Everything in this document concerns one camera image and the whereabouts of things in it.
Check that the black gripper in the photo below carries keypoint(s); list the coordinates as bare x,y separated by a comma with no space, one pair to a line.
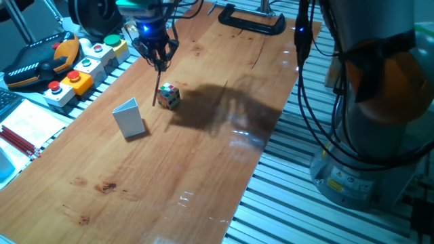
152,35

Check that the red striped pencil with eraser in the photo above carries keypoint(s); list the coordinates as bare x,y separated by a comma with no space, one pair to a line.
156,89

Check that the yellow white carton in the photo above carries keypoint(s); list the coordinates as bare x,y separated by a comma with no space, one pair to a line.
129,34

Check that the yellow box green big button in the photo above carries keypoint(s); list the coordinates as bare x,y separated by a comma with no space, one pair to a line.
117,45

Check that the white rubik's cube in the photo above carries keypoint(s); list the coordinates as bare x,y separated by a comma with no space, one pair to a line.
168,96

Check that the white box red small button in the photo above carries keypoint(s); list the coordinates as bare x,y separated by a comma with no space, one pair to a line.
101,56

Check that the white box green small button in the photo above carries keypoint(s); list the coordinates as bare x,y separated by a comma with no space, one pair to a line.
91,69

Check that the black filament spool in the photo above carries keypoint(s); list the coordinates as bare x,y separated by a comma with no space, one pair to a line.
98,17

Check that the white round object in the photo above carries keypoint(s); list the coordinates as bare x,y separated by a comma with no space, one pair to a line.
84,44

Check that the yellow box red button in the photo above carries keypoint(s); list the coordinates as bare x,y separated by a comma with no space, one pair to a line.
79,84

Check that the black c-clamp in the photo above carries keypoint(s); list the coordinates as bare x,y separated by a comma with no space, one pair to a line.
251,26

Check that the white box red mushroom button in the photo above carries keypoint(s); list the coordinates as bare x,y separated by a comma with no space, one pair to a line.
59,95

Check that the grey metal pole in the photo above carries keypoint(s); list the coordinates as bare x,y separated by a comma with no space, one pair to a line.
20,23
54,13

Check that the orange wooden board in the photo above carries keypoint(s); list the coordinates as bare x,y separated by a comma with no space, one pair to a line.
190,162

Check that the long support pole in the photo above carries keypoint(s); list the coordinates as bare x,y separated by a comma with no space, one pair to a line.
264,5

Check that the black orange teach pendant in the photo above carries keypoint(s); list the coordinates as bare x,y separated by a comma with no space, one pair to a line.
37,61

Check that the white paper sheet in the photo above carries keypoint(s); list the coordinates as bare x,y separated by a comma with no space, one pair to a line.
30,122

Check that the black keyboard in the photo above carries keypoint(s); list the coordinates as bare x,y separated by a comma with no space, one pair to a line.
8,101

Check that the brown cardboard box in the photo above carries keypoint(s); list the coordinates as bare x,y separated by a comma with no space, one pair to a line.
334,69

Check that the green cloth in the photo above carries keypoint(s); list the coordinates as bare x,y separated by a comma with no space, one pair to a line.
424,30

